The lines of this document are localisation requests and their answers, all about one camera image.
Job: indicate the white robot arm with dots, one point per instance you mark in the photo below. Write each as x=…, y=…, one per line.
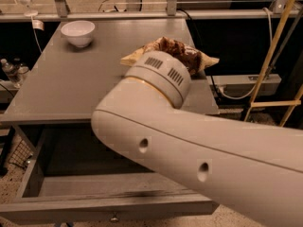
x=256, y=170

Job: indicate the grey cabinet counter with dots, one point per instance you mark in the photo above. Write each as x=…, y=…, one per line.
x=67, y=83

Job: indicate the white ceramic bowl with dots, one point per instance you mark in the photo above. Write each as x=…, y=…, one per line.
x=79, y=33

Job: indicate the grey metal rail frame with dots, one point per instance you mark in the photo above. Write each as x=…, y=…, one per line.
x=63, y=10

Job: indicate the grey open top drawer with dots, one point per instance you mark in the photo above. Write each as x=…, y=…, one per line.
x=74, y=177

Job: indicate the metal drawer knob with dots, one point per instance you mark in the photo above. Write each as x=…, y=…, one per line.
x=114, y=218

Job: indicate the black wire basket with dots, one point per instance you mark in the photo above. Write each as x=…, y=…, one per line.
x=21, y=155

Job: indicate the yellow brown chip bag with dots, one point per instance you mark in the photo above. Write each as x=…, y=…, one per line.
x=193, y=59

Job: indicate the yellow wooden ladder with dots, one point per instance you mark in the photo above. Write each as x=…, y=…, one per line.
x=270, y=62

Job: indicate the clear plastic water bottle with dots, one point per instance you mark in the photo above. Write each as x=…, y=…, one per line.
x=11, y=72

